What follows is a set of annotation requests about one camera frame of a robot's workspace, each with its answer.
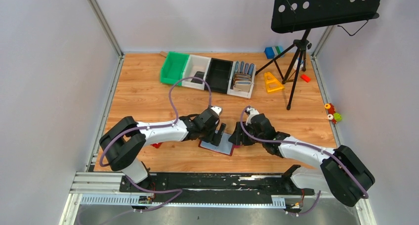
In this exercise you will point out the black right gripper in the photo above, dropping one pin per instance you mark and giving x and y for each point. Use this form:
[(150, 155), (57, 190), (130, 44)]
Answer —
[(236, 138)]

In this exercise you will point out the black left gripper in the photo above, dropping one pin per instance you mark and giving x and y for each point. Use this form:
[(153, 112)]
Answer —
[(215, 138)]

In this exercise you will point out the red leather card holder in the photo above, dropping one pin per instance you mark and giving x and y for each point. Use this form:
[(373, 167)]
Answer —
[(225, 147)]

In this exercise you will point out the black credit card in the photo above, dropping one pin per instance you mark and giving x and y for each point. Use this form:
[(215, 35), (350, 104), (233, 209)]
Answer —
[(197, 77)]

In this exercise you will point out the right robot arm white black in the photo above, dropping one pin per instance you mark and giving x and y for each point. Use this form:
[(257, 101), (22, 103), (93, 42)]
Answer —
[(338, 171)]

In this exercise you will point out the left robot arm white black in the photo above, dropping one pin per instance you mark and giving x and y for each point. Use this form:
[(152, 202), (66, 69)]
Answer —
[(123, 142)]

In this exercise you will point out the black plastic bin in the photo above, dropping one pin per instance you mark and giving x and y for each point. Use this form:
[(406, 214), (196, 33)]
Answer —
[(218, 75)]

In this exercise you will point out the white bin with tools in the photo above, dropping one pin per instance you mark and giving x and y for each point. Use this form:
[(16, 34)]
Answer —
[(241, 80)]

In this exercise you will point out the yellow triangular toy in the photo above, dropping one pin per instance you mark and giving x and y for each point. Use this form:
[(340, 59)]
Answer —
[(272, 84)]

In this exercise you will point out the red plastic tray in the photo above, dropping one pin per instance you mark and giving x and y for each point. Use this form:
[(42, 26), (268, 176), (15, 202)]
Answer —
[(157, 145)]

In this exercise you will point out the white plastic bin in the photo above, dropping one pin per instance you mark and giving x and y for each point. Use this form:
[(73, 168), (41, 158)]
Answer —
[(196, 66)]

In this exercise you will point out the green plastic bin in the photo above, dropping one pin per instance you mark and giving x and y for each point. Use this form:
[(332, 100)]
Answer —
[(173, 67)]

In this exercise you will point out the small red block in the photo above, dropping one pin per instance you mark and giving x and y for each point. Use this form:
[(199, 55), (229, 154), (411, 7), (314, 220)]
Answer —
[(305, 78)]

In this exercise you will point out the blue green block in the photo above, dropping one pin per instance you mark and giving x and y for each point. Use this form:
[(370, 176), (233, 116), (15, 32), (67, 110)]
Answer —
[(272, 52)]

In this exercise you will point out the colourful toy car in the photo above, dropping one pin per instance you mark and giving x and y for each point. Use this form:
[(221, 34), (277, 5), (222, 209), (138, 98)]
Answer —
[(332, 114)]

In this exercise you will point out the black music stand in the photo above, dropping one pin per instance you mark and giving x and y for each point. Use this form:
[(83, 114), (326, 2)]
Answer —
[(304, 15)]

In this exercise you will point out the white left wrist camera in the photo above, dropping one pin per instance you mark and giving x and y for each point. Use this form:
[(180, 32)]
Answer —
[(217, 110)]

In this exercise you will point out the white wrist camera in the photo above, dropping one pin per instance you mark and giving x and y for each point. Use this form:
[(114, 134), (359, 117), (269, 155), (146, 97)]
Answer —
[(217, 110), (250, 112)]

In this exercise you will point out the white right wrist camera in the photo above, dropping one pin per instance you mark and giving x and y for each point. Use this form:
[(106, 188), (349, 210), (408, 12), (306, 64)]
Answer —
[(250, 112)]

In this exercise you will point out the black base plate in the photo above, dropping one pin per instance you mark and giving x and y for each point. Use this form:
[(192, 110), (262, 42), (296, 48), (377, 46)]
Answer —
[(272, 183)]

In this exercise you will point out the aluminium frame rail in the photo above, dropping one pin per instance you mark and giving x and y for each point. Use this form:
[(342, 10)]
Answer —
[(102, 188)]

